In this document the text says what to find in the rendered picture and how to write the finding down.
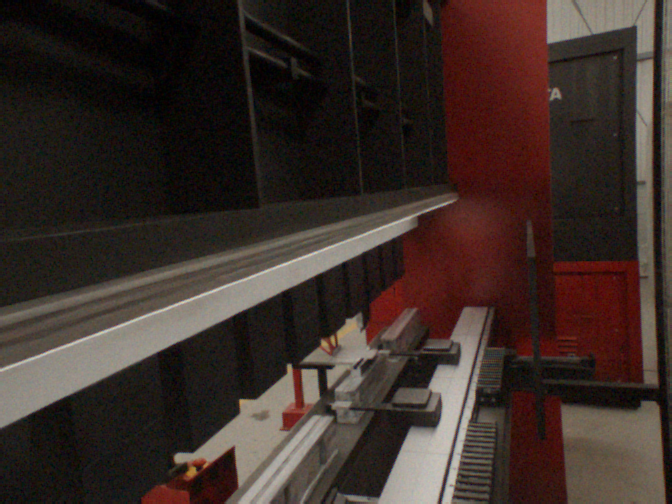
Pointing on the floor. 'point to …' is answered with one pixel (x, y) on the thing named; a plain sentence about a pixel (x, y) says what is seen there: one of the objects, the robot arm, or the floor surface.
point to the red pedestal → (295, 404)
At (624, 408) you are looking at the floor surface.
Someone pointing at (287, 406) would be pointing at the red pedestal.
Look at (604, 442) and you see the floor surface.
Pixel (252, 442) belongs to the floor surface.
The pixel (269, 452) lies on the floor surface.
